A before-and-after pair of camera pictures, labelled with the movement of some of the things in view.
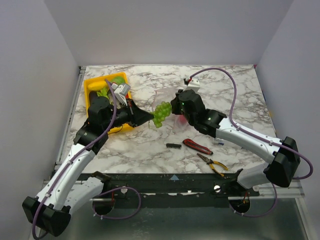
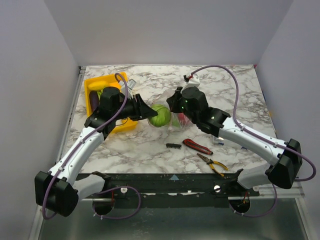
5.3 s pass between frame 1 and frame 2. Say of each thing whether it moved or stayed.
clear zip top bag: moved
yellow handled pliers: stayed
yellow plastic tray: stayed
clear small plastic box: stayed
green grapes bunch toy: moved
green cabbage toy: moved
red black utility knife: stayed
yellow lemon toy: stayed
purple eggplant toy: stayed
